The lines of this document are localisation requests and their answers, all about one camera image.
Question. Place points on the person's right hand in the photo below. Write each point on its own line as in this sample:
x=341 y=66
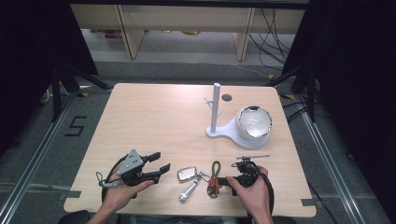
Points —
x=252 y=196

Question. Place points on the person's left hand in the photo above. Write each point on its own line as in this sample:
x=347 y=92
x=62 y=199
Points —
x=124 y=193

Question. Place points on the black metal stand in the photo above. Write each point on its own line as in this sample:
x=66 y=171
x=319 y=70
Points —
x=311 y=93
x=56 y=93

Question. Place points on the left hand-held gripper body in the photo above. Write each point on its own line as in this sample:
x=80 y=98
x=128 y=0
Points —
x=130 y=162

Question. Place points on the silver key fob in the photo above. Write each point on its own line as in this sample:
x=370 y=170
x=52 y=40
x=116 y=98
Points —
x=186 y=174

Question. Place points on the light wooden shelf unit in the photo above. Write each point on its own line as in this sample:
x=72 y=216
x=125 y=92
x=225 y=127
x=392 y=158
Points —
x=186 y=18

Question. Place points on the aluminium floor rail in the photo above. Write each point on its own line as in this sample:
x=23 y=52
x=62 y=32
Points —
x=330 y=168
x=34 y=161

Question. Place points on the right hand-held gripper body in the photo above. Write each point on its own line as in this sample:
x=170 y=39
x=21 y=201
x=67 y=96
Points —
x=246 y=174

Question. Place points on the white key holder stand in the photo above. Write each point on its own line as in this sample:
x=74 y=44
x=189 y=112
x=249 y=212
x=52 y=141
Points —
x=215 y=109

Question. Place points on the dark round table grommet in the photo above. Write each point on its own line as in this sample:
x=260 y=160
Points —
x=227 y=97

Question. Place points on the black curtain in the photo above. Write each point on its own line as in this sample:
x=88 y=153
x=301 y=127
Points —
x=358 y=77
x=31 y=62

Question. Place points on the person's legs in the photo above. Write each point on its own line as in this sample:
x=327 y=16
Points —
x=186 y=220

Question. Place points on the white bowl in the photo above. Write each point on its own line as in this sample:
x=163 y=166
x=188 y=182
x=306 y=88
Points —
x=253 y=123

